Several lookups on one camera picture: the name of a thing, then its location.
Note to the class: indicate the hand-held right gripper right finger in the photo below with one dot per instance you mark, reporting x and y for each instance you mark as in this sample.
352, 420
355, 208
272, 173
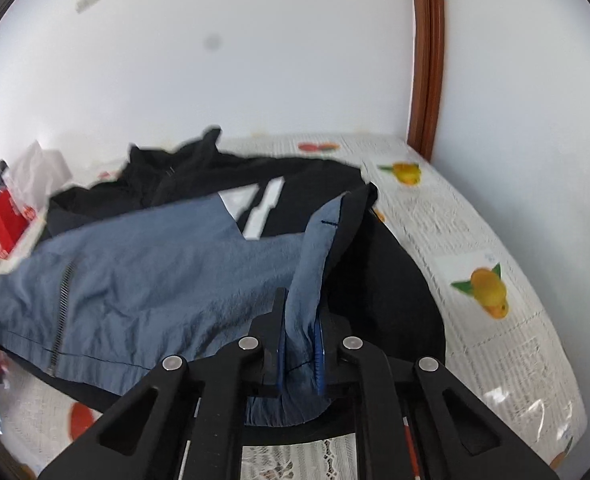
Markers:
319, 355

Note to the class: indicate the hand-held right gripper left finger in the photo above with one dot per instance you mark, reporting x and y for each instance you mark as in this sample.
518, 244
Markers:
280, 360

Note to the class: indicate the black white blue jacket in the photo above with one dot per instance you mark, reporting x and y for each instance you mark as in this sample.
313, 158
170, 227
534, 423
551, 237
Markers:
150, 270

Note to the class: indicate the fruit printed tablecloth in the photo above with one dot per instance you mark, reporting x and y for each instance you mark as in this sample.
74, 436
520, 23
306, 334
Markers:
475, 240

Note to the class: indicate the white plastic bag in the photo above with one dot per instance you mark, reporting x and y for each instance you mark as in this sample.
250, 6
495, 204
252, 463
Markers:
37, 170

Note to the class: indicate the red paper shopping bag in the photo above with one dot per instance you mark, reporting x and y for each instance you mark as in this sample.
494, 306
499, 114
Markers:
2, 225

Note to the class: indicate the brown wooden door frame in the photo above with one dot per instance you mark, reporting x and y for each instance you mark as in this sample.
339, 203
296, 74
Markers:
427, 60

